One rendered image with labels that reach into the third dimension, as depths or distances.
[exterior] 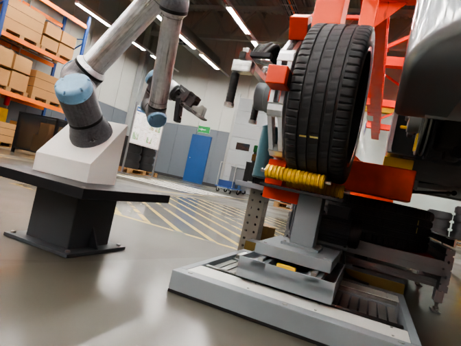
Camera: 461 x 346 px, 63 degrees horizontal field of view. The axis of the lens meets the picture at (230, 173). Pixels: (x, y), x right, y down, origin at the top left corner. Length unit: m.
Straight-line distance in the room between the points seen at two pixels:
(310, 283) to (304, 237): 0.28
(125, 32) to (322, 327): 1.38
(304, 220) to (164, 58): 0.91
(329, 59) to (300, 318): 0.88
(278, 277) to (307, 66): 0.77
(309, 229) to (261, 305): 0.45
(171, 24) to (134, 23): 0.19
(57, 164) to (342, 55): 1.24
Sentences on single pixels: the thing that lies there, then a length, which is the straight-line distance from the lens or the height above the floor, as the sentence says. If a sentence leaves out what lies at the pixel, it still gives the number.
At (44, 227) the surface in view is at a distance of 1.81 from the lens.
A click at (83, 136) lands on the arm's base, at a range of 1.76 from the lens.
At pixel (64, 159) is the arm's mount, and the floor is 0.37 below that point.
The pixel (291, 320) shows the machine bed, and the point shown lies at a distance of 1.29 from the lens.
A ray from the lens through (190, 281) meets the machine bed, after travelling 1.38.
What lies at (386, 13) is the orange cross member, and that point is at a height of 2.48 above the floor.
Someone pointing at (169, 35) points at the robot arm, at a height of 0.97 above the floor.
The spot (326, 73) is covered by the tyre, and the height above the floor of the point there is 0.88.
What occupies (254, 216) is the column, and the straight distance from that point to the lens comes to 2.27.
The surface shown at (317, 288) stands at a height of 0.13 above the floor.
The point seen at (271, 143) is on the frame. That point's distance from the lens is 1.56.
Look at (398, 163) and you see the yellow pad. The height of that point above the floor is 0.70.
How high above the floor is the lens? 0.44
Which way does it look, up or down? 1 degrees up
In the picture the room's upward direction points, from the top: 12 degrees clockwise
